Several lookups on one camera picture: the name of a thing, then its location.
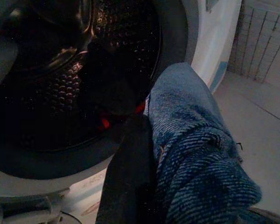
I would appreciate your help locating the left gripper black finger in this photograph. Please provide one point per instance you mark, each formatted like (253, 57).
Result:
(128, 177)

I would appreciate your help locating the blue denim garment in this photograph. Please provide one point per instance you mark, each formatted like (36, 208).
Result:
(196, 151)

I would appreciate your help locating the dark garment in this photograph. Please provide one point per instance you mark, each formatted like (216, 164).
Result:
(107, 77)

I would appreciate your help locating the white washing machine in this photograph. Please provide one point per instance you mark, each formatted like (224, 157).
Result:
(215, 46)

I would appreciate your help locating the red garment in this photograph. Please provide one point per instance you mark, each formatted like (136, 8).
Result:
(105, 123)

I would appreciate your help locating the dark washer drum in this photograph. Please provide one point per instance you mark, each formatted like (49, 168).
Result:
(123, 32)

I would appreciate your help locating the grey washer door gasket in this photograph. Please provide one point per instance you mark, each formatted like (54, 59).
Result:
(175, 35)

